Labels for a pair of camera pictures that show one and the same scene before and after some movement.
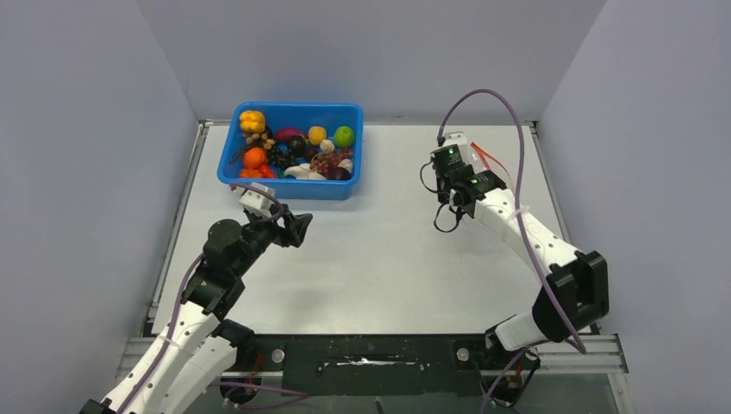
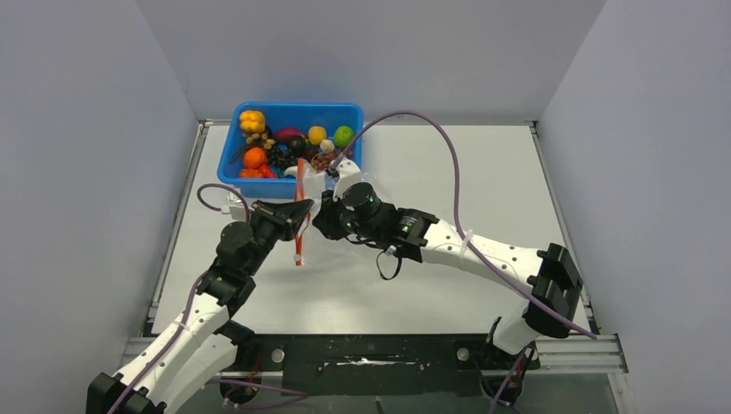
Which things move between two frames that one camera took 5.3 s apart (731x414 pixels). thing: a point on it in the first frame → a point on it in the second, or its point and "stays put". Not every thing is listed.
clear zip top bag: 481,159 → 309,184
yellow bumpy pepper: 253,121 stays put
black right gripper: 439,188 → 328,219
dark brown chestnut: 310,152 stays put
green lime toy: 344,136 stays put
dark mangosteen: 297,146 stays put
